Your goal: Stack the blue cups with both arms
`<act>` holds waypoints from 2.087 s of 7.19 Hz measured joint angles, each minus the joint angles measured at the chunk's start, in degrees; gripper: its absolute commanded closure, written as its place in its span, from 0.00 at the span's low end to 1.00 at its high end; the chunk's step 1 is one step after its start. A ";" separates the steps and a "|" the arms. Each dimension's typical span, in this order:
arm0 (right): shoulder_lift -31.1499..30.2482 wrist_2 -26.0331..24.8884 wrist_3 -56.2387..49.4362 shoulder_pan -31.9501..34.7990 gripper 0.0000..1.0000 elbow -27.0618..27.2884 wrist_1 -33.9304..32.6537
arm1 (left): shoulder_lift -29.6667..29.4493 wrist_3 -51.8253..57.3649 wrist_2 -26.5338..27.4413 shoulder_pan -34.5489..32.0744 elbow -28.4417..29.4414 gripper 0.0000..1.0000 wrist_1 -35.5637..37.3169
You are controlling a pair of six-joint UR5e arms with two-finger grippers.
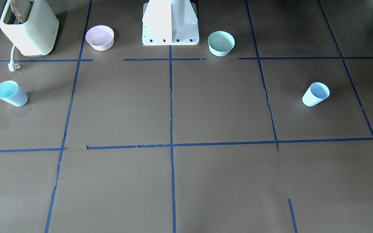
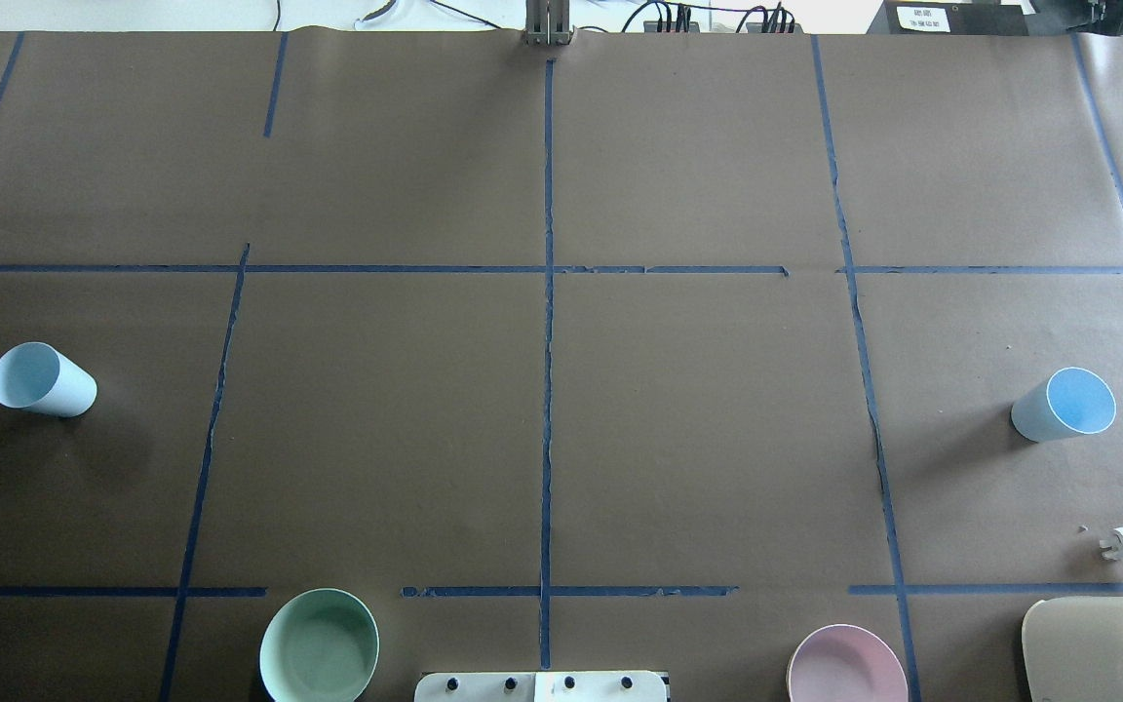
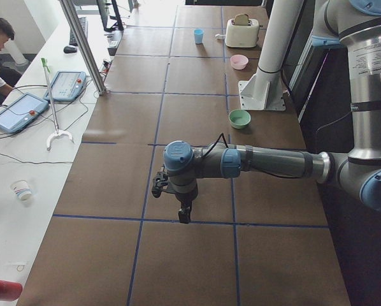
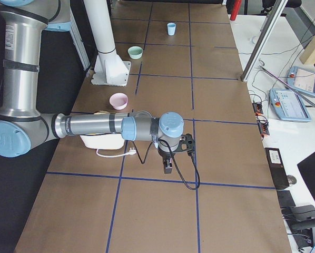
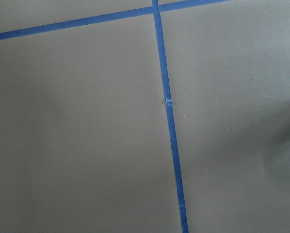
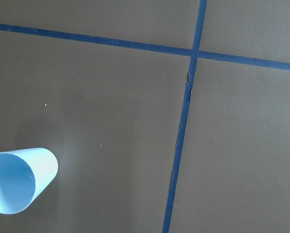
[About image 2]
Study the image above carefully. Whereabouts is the white pillar base plate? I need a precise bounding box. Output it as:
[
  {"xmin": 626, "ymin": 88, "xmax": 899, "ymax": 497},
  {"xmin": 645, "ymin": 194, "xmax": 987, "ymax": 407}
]
[{"xmin": 413, "ymin": 671, "xmax": 672, "ymax": 701}]

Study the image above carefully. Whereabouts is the aluminium frame post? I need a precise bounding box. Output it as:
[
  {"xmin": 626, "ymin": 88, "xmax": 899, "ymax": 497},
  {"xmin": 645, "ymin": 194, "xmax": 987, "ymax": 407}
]
[{"xmin": 523, "ymin": 0, "xmax": 574, "ymax": 46}]

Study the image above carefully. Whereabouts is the green bowl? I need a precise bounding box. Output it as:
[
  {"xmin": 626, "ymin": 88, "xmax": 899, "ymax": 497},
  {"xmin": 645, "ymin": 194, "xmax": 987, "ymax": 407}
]
[{"xmin": 259, "ymin": 589, "xmax": 380, "ymax": 701}]

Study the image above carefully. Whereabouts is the pink bowl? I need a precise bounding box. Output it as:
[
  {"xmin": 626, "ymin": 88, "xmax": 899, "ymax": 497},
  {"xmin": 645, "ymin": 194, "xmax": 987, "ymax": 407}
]
[{"xmin": 785, "ymin": 624, "xmax": 910, "ymax": 701}]

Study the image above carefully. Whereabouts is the black box with label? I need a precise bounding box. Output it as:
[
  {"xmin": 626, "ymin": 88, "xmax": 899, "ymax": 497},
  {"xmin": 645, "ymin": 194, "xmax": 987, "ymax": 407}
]
[{"xmin": 866, "ymin": 1, "xmax": 1029, "ymax": 36}]

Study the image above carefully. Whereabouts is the light blue cup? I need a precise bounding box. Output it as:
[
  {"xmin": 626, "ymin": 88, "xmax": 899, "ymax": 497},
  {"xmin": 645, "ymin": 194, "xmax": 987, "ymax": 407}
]
[
  {"xmin": 1010, "ymin": 366, "xmax": 1117, "ymax": 443},
  {"xmin": 0, "ymin": 341, "xmax": 98, "ymax": 418}
]

